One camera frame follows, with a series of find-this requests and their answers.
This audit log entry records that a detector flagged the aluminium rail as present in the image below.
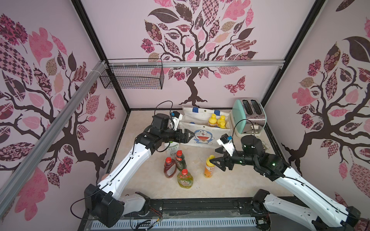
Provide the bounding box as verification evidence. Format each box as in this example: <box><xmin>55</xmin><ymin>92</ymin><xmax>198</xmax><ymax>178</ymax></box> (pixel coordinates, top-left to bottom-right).
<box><xmin>109</xmin><ymin>60</ymin><xmax>285</xmax><ymax>68</ymax></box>
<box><xmin>1</xmin><ymin>60</ymin><xmax>107</xmax><ymax>216</ymax></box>

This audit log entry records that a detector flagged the mint green toaster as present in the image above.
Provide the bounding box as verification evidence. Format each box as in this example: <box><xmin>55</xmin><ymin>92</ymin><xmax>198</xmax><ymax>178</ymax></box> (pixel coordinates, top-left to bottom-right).
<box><xmin>230</xmin><ymin>98</ymin><xmax>267</xmax><ymax>138</ymax></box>

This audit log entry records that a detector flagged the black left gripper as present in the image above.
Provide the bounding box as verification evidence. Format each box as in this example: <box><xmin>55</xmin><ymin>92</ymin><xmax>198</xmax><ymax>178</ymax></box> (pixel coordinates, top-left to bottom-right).
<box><xmin>160</xmin><ymin>127</ymin><xmax>194</xmax><ymax>143</ymax></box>

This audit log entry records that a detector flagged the yellow-green soap bottle red cap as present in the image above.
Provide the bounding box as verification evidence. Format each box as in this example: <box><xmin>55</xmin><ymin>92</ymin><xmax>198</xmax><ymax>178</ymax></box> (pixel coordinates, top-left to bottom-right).
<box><xmin>177</xmin><ymin>168</ymin><xmax>194</xmax><ymax>189</ymax></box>

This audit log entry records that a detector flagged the orange soap bottle yellow cap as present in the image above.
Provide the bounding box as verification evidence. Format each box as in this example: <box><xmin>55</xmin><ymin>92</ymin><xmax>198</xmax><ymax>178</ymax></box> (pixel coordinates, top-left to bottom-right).
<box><xmin>208</xmin><ymin>114</ymin><xmax>217</xmax><ymax>127</ymax></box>
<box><xmin>217</xmin><ymin>115</ymin><xmax>226</xmax><ymax>129</ymax></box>
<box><xmin>204</xmin><ymin>155</ymin><xmax>215</xmax><ymax>178</ymax></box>

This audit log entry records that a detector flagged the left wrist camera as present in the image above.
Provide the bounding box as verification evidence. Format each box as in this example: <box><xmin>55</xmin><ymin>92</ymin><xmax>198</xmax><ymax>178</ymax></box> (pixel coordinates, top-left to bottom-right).
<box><xmin>171</xmin><ymin>111</ymin><xmax>183</xmax><ymax>131</ymax></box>

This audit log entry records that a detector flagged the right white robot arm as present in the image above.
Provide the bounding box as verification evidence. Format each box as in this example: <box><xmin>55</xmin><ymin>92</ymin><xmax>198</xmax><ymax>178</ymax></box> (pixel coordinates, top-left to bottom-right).
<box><xmin>210</xmin><ymin>134</ymin><xmax>361</xmax><ymax>231</ymax></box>

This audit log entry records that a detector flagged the white canvas Doraemon shopping bag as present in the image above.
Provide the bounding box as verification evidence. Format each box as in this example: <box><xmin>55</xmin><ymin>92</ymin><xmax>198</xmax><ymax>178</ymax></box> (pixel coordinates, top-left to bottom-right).
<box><xmin>179</xmin><ymin>107</ymin><xmax>232</xmax><ymax>149</ymax></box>

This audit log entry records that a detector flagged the black wire basket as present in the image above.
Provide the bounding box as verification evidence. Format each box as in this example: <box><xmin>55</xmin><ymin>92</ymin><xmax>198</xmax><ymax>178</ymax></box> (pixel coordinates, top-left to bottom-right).
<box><xmin>100</xmin><ymin>58</ymin><xmax>164</xmax><ymax>90</ymax></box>

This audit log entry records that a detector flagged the dark red soap bottle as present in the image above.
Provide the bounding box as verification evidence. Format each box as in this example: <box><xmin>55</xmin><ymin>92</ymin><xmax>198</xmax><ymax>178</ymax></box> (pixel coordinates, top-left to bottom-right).
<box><xmin>163</xmin><ymin>157</ymin><xmax>177</xmax><ymax>178</ymax></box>

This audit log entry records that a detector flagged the black corner frame post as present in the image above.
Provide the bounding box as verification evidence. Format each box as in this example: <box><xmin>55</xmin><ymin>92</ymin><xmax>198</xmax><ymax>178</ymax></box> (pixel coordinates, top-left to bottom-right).
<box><xmin>71</xmin><ymin>0</ymin><xmax>131</xmax><ymax>114</ymax></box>

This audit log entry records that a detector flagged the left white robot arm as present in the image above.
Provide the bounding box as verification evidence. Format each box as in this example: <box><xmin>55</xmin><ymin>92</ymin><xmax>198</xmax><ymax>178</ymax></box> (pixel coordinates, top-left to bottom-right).
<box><xmin>84</xmin><ymin>111</ymin><xmax>194</xmax><ymax>228</ymax></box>

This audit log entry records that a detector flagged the dark green soap bottle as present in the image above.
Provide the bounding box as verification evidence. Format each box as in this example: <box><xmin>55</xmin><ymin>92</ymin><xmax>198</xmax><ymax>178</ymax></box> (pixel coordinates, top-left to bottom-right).
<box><xmin>175</xmin><ymin>150</ymin><xmax>187</xmax><ymax>171</ymax></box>

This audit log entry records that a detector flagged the white bottle green cap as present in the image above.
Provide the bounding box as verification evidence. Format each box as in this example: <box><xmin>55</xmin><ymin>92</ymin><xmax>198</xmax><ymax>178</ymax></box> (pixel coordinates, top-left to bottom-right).
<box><xmin>166</xmin><ymin>141</ymin><xmax>179</xmax><ymax>158</ymax></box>

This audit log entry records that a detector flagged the aluminium rail left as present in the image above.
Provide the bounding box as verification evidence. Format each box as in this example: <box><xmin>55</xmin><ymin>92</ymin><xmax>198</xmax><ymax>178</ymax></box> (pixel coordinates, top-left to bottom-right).
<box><xmin>1</xmin><ymin>60</ymin><xmax>107</xmax><ymax>216</ymax></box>

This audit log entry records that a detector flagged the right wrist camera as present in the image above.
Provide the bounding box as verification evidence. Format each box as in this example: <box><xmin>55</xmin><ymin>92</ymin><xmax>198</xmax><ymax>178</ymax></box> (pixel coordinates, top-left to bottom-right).
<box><xmin>217</xmin><ymin>133</ymin><xmax>236</xmax><ymax>157</ymax></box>

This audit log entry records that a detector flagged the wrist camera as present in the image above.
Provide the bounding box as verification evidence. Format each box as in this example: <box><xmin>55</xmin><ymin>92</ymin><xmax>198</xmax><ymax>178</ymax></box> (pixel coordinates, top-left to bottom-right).
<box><xmin>171</xmin><ymin>111</ymin><xmax>183</xmax><ymax>131</ymax></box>
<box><xmin>217</xmin><ymin>133</ymin><xmax>236</xmax><ymax>157</ymax></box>

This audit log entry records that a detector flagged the aluminium rail back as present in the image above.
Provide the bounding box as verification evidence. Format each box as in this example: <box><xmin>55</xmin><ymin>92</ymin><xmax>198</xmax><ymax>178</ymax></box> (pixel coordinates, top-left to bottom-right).
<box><xmin>109</xmin><ymin>60</ymin><xmax>285</xmax><ymax>68</ymax></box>

